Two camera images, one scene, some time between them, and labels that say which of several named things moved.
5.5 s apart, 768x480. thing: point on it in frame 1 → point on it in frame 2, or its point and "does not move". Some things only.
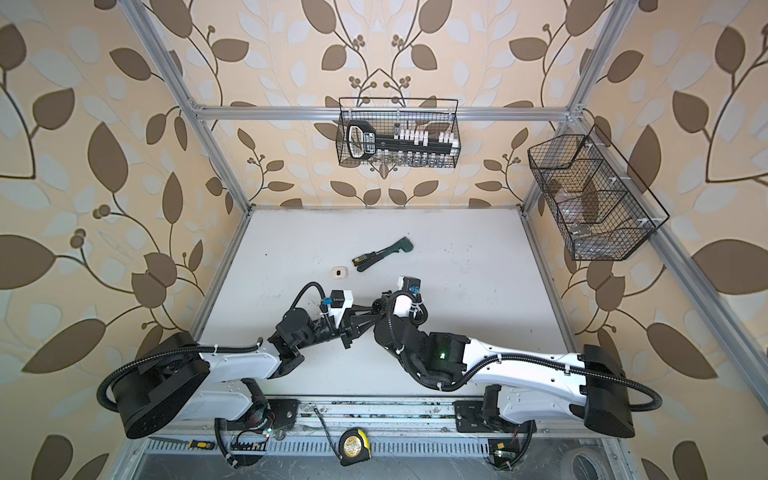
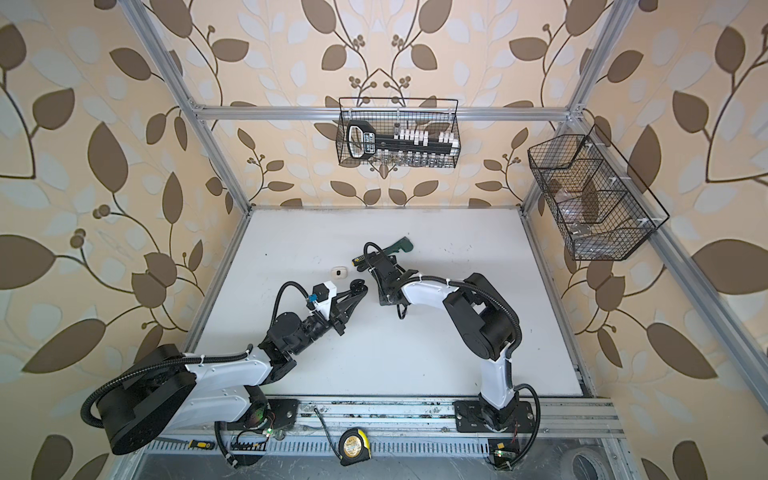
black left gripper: (351, 321) → (339, 308)
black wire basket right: (600, 213) does not move
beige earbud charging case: (338, 273) does not move
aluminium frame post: (575, 112) does not move
